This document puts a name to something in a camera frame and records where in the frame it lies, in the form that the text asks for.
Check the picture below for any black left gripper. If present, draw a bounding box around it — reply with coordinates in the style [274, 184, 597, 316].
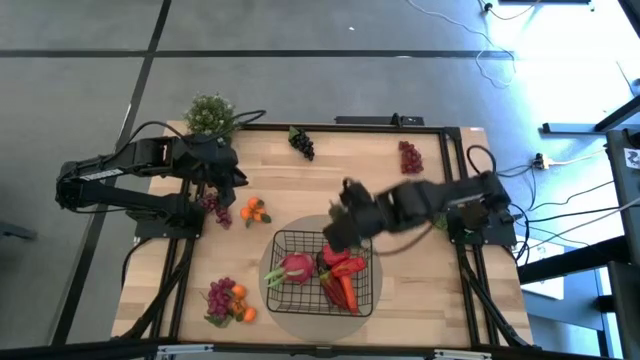
[199, 144, 239, 209]

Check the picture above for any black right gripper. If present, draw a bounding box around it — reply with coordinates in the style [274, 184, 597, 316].
[323, 185, 404, 253]

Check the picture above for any red grape bunch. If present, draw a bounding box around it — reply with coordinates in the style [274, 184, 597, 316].
[202, 277, 236, 329]
[198, 192, 234, 230]
[398, 140, 425, 175]

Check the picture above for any red bell pepper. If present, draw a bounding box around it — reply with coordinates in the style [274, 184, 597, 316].
[322, 243, 352, 267]

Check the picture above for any tangerine cluster with leaves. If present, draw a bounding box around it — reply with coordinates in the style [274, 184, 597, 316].
[229, 283, 258, 324]
[239, 196, 273, 229]

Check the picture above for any pink dragon fruit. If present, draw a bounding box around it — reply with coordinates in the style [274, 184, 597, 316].
[263, 251, 316, 289]

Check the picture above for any orange carrot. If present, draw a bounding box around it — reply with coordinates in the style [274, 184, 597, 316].
[338, 274, 361, 316]

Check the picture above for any small potted plant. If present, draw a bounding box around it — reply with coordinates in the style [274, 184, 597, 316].
[183, 92, 239, 146]

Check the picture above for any round grey mat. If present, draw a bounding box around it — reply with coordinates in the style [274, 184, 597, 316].
[258, 214, 384, 344]

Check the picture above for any white paper sheet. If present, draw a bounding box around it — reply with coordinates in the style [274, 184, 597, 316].
[519, 234, 566, 301]

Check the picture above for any black gantry bar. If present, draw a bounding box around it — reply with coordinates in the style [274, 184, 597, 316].
[0, 337, 640, 360]

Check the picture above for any black diagonal beam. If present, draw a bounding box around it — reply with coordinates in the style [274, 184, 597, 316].
[517, 234, 640, 286]

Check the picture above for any black stand leg bar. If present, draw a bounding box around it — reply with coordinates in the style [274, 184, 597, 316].
[542, 94, 640, 135]

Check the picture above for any black equipment stand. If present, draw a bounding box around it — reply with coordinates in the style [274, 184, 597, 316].
[604, 127, 640, 360]

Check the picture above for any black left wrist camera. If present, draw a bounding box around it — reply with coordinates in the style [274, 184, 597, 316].
[227, 164, 250, 192]

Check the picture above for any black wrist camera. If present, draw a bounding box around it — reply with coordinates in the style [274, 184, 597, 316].
[227, 164, 250, 192]
[339, 176, 374, 209]

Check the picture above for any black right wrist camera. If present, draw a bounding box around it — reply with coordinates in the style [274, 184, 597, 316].
[339, 176, 374, 209]

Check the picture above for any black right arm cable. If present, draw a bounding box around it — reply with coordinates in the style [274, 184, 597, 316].
[372, 223, 436, 257]

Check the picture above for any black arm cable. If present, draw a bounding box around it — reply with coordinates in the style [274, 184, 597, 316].
[112, 108, 269, 169]
[372, 223, 436, 257]

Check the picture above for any black wire basket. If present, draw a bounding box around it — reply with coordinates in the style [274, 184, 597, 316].
[265, 229, 375, 318]

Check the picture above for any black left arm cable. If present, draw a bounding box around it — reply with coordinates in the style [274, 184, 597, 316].
[112, 108, 269, 169]

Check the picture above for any black aluminium table frame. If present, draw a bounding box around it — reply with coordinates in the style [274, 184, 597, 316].
[119, 122, 534, 351]

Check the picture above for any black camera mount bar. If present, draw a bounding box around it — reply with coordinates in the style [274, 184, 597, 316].
[334, 113, 426, 127]

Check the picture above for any black power cable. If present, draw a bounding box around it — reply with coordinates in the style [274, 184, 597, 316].
[519, 179, 616, 214]

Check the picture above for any white floor cable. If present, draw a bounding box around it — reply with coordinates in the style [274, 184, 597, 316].
[404, 0, 517, 90]

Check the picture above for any white power strip cable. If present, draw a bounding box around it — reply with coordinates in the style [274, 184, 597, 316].
[547, 148, 609, 167]

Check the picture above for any grey power cable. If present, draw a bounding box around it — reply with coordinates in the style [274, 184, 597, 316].
[522, 197, 640, 236]

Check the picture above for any black floor cable with plug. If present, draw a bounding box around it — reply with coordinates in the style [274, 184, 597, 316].
[477, 0, 544, 22]

